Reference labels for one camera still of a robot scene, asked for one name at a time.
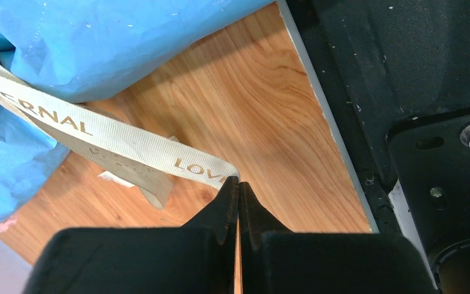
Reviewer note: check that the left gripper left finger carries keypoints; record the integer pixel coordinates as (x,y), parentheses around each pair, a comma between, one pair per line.
(197,257)

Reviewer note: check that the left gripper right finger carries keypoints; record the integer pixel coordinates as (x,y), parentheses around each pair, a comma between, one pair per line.
(277,260)

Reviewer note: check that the cream ribbon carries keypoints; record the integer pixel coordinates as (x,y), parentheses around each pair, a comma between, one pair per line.
(134,155)

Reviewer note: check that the blue wrapping paper sheet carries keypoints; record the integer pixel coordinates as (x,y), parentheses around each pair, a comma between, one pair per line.
(82,51)

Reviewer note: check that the aluminium frame rail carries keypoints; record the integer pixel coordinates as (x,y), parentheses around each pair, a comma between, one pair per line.
(343,46)

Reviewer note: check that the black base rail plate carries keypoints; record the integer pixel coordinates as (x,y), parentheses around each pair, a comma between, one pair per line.
(431,147)

